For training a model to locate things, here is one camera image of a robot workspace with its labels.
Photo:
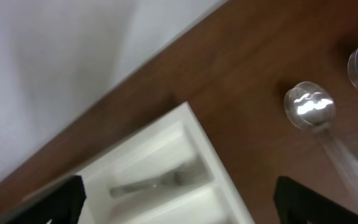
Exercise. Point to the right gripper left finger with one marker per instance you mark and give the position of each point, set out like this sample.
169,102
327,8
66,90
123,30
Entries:
60,204

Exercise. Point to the metal fork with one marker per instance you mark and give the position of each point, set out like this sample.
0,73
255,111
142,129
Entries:
185,174

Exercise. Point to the white cutlery tray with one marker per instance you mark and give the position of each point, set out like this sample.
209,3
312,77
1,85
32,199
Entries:
164,144

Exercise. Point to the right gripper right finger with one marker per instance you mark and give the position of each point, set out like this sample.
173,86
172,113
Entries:
298,204

